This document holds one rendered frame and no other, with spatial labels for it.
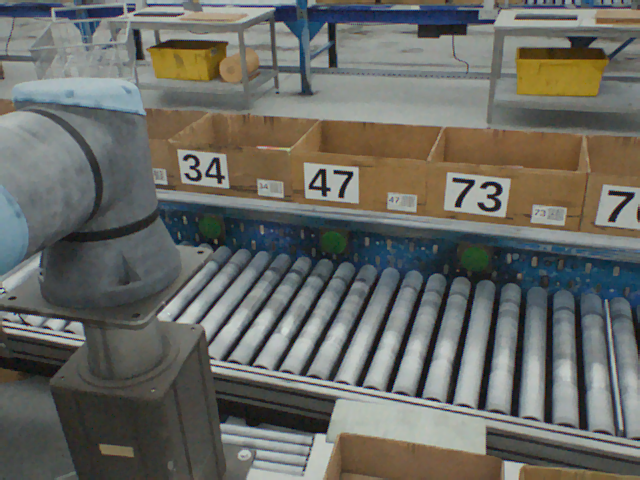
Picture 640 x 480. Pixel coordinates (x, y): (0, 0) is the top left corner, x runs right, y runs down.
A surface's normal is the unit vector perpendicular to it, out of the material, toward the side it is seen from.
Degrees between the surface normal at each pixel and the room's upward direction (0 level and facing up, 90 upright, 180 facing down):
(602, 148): 90
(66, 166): 69
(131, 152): 88
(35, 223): 99
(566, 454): 90
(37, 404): 0
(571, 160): 89
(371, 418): 0
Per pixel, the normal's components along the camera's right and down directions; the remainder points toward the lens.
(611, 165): -0.30, 0.46
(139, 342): 0.67, 0.30
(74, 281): -0.22, 0.08
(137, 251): 0.69, -0.06
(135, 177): 0.90, 0.22
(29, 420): -0.04, -0.88
